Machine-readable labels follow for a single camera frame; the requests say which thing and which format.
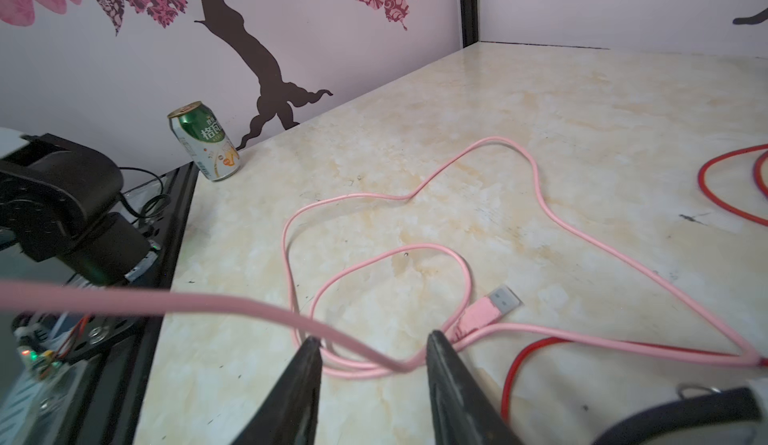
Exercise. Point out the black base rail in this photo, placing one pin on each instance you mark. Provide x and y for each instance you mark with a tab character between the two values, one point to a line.
96	398

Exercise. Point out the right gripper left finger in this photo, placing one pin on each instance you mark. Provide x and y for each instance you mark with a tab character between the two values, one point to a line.
289	414

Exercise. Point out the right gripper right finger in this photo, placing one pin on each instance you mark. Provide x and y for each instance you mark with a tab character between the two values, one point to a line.
461	412

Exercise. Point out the white black headphones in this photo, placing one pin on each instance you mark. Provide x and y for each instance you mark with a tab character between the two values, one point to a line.
733	416

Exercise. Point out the green drink can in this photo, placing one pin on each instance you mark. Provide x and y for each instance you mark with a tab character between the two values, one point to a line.
198	130

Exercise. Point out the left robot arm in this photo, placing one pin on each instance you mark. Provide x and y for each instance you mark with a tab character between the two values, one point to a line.
57	197

